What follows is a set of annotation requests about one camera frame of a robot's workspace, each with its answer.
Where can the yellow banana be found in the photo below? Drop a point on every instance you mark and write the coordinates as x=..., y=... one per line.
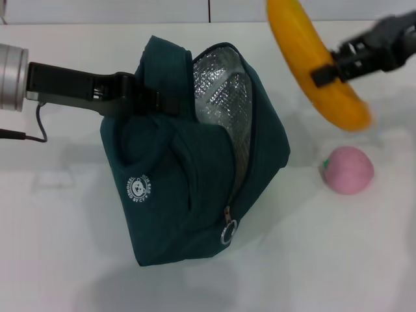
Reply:
x=302, y=48

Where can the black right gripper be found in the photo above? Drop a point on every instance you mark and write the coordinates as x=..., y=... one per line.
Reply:
x=396, y=42

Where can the dark teal lunch bag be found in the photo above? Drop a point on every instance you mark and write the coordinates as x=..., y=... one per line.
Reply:
x=169, y=182

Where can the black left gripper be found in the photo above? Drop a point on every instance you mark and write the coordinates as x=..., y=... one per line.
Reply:
x=65, y=87

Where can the pink peach toy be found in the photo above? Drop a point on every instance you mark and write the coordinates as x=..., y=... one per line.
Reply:
x=349, y=170

